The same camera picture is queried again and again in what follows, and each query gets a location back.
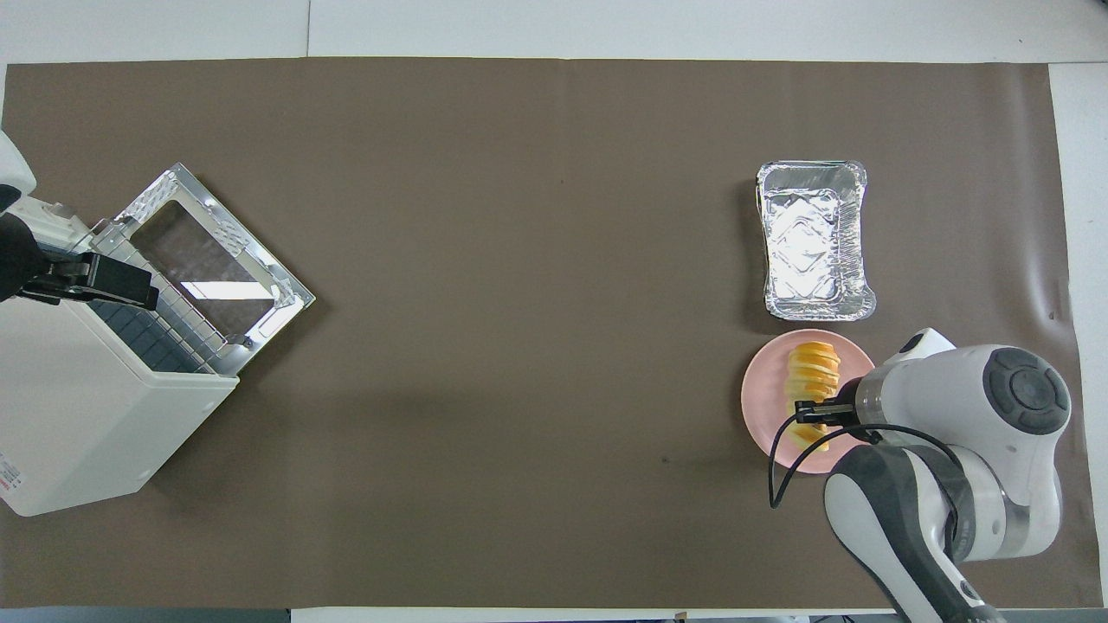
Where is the golden sliced bread loaf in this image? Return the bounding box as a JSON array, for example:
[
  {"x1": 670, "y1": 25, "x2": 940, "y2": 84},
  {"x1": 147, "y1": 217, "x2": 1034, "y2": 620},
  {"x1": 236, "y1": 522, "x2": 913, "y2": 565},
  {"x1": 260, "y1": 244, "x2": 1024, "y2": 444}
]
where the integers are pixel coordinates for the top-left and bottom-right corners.
[{"x1": 783, "y1": 341, "x2": 843, "y2": 452}]

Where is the oven wire rack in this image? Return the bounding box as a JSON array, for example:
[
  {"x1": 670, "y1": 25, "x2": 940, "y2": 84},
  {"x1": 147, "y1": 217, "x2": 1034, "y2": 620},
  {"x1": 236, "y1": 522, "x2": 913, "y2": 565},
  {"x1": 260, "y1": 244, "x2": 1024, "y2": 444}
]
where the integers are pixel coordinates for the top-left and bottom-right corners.
[{"x1": 85, "y1": 220, "x2": 242, "y2": 376}]

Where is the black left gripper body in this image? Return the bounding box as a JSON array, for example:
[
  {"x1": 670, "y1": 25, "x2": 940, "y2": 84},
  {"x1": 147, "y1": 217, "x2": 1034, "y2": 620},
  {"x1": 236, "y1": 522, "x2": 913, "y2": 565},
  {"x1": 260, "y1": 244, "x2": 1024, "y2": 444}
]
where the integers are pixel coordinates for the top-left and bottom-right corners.
[{"x1": 0, "y1": 212, "x2": 160, "y2": 312}]

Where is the cream toaster oven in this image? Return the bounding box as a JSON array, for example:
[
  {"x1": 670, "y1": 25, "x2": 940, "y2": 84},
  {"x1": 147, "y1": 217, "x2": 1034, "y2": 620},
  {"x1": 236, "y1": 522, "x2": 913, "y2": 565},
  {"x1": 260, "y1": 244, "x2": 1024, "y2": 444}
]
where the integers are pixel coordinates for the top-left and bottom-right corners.
[{"x1": 0, "y1": 195, "x2": 240, "y2": 518}]

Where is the pink round plate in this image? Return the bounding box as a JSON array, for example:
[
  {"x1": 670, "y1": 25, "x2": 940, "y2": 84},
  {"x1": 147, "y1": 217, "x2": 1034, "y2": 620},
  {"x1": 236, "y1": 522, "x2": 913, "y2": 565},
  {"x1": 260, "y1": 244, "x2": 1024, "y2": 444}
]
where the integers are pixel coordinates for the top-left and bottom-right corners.
[{"x1": 740, "y1": 328, "x2": 878, "y2": 475}]

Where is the glass oven door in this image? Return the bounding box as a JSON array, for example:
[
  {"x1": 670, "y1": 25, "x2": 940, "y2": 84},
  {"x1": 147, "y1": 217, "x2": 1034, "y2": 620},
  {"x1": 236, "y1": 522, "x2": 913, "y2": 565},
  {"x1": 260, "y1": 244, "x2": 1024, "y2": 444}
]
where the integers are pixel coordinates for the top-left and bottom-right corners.
[{"x1": 113, "y1": 162, "x2": 317, "y2": 375}]

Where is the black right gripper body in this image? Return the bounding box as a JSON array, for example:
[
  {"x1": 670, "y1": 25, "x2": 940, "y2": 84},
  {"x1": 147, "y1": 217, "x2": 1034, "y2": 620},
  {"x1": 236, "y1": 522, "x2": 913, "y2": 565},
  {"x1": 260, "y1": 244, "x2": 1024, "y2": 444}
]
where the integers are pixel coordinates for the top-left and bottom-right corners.
[{"x1": 794, "y1": 380, "x2": 867, "y2": 430}]

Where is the brown table mat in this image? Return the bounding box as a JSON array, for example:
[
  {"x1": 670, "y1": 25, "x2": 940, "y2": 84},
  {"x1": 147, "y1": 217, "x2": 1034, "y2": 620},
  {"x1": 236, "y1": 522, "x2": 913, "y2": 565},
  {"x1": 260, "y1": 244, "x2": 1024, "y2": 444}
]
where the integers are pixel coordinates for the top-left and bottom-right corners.
[{"x1": 0, "y1": 57, "x2": 1105, "y2": 610}]

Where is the aluminium foil tray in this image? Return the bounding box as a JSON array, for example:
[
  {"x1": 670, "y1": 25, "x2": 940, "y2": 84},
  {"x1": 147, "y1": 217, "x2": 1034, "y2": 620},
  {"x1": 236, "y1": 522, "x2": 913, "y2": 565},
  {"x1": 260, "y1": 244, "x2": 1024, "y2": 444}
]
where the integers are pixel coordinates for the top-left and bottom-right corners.
[{"x1": 755, "y1": 159, "x2": 878, "y2": 324}]

